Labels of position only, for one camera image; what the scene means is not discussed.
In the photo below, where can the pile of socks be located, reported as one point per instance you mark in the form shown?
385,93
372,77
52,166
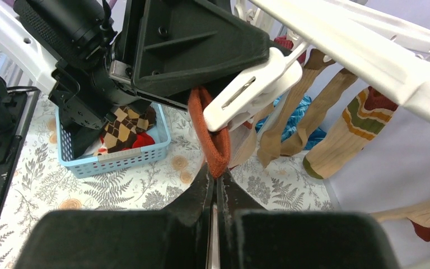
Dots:
128,131

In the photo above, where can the blue laundry basket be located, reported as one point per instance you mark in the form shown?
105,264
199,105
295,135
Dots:
89,165

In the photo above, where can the tan brown-toe sock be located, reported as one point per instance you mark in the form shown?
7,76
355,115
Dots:
270,140

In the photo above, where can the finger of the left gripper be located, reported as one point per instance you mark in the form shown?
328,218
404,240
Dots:
224,44

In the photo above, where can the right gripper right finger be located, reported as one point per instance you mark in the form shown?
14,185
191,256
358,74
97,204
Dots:
251,236

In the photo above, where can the blue patterned cloth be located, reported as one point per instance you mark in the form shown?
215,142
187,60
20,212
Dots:
314,138

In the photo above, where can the tan ribbed sock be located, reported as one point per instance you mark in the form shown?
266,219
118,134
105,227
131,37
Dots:
317,111

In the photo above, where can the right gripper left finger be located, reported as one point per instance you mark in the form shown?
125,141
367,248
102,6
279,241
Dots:
176,236

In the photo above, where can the white clothes clip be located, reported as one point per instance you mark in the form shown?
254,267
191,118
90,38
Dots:
253,89

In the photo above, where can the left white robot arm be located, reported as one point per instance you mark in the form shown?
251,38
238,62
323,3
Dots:
66,48

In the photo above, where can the white sock hanger frame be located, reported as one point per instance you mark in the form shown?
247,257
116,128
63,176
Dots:
378,48

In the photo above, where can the red striped sock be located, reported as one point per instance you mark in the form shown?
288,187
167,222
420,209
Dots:
418,215

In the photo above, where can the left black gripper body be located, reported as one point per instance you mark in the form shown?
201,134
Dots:
153,54

